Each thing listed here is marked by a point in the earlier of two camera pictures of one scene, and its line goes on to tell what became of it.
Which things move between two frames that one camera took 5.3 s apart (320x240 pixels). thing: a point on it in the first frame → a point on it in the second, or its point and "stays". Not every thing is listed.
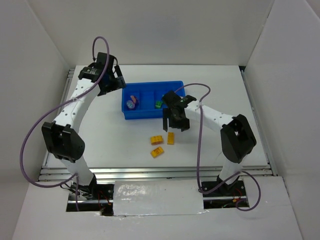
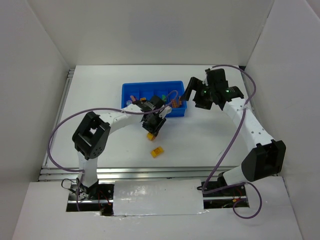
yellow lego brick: x=157 y=152 stays
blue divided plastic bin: x=144 y=100 stays
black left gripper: x=116 y=81 → x=154 y=125
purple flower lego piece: x=130 y=104 stays
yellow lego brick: x=156 y=140 → x=150 y=136
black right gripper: x=176 y=117 → x=198 y=93
